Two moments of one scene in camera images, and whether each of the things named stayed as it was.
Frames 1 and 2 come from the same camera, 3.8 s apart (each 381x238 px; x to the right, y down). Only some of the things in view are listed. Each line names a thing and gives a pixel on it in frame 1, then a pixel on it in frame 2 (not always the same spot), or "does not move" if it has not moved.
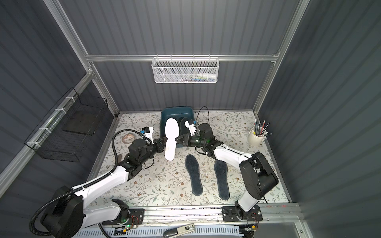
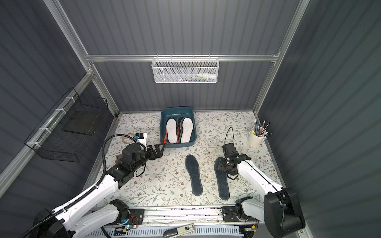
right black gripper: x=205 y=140 to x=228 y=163
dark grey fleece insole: x=221 y=169 does not move
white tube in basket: x=207 y=75 does not move
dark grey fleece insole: x=193 y=167 does not move
